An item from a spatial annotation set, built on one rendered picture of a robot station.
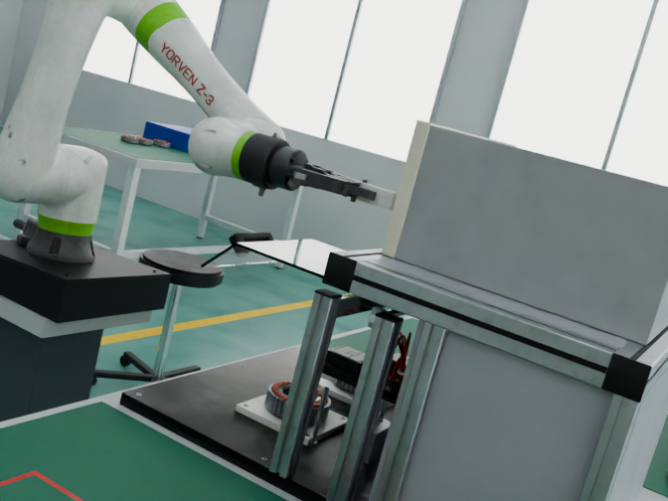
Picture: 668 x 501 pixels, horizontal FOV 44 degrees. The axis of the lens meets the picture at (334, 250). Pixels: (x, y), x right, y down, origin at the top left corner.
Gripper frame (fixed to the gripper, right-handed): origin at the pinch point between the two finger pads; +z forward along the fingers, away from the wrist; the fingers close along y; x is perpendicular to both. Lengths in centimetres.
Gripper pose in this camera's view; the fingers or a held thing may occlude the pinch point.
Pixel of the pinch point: (378, 196)
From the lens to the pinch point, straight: 139.1
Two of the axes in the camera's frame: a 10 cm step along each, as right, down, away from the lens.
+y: -4.8, 0.4, -8.7
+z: 8.4, 3.0, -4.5
